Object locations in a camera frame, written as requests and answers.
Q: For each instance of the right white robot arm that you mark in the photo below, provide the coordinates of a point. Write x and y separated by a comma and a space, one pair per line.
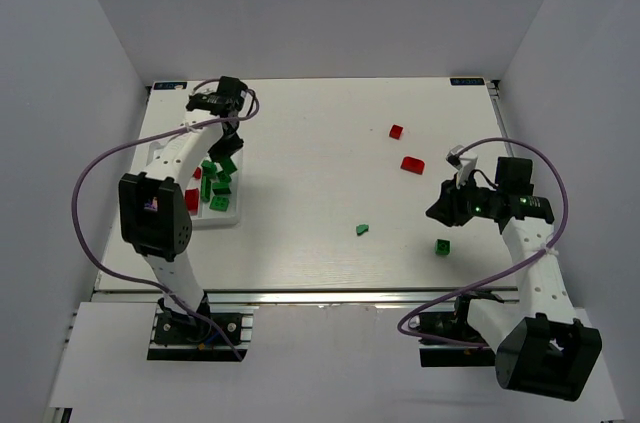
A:
539, 344

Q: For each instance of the small red lego brick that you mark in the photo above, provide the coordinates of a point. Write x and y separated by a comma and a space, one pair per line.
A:
396, 132

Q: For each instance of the white divided sorting tray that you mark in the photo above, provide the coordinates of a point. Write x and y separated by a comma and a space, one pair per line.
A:
208, 218

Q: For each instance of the green lego plate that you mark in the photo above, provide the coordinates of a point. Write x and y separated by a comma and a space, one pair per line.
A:
205, 189

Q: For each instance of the small green lego brick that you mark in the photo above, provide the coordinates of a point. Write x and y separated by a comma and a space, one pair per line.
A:
209, 169

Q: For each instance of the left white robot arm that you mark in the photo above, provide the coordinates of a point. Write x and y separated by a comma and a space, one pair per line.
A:
154, 216

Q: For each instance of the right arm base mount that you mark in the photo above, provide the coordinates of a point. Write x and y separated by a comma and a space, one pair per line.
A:
452, 324

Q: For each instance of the green curved lego brick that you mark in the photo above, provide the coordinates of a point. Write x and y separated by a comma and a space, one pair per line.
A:
222, 177

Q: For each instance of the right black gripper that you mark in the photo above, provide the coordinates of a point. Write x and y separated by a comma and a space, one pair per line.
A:
451, 203

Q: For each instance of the purple red flower lego figure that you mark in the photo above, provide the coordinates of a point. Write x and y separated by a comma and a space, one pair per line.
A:
192, 201

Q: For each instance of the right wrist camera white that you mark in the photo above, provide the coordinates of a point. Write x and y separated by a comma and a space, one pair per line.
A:
464, 161

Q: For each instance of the blue table sticker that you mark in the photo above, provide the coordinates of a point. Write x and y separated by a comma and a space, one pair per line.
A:
169, 85
466, 81

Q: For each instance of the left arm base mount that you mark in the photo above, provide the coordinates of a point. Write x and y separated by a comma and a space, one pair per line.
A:
178, 342

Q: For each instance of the green square lego brick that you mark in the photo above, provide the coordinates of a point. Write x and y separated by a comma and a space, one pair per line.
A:
219, 203
442, 247
221, 189

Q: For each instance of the red curved lego brick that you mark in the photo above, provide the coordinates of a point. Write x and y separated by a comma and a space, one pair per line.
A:
412, 165

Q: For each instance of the right blue table sticker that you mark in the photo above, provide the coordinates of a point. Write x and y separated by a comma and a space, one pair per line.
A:
466, 81

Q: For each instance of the small green lego piece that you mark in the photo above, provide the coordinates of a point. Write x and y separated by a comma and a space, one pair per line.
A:
361, 229

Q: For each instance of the left blue table sticker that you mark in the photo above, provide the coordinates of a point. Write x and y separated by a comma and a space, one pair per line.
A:
169, 85

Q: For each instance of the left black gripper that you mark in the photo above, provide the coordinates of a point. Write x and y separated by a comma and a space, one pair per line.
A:
225, 146

